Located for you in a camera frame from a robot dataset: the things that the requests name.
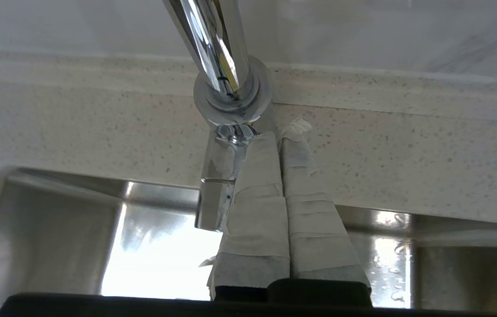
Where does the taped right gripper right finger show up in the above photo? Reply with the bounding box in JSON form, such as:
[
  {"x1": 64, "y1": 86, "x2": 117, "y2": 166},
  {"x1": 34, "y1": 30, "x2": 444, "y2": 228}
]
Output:
[{"x1": 278, "y1": 117, "x2": 372, "y2": 287}]

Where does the chrome gooseneck kitchen faucet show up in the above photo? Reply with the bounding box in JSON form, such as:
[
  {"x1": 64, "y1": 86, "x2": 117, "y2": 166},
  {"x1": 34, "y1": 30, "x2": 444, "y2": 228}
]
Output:
[{"x1": 162, "y1": 0, "x2": 274, "y2": 232}]

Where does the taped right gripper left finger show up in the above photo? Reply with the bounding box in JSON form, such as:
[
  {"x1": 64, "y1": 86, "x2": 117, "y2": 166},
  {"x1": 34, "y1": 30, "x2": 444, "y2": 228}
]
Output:
[{"x1": 206, "y1": 131, "x2": 291, "y2": 302}]

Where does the stainless steel sink basin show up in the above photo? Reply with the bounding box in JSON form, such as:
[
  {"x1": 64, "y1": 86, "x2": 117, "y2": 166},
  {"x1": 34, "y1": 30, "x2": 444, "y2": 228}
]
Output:
[{"x1": 0, "y1": 166, "x2": 497, "y2": 311}]

